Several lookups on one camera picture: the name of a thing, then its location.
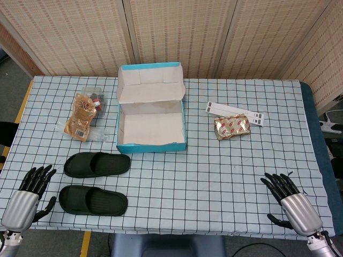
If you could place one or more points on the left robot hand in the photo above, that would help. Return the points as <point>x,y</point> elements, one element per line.
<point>22,206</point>

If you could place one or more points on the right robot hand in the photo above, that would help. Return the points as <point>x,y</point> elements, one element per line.
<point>301,211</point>

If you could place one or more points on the black slipper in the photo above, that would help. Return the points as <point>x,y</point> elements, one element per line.
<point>77,199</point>
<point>80,164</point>

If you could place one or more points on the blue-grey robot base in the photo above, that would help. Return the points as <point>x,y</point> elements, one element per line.
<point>166,246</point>

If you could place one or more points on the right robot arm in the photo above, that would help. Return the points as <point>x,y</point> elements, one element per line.
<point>320,246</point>

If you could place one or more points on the blue cardboard shoe box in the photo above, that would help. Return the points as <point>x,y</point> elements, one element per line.
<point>150,131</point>

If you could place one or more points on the black floor equipment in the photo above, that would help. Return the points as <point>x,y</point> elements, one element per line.
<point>336,160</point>

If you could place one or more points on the dark object beside table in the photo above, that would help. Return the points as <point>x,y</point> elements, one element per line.
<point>6,134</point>

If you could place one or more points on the dark blue table pad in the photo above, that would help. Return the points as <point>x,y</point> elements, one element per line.
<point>313,112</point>

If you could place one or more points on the clear bag of sticks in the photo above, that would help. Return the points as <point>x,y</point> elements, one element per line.
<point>101,135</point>

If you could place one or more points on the gold foil packet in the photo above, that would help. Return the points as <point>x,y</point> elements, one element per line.
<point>231,128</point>

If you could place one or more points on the blue checked tablecloth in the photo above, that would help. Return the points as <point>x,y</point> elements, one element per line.
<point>187,187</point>

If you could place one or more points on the clear box with red parts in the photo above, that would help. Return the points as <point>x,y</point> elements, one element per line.
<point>98,103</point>

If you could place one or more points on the bamboo folding screen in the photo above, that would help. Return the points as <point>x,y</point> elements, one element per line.
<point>187,32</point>

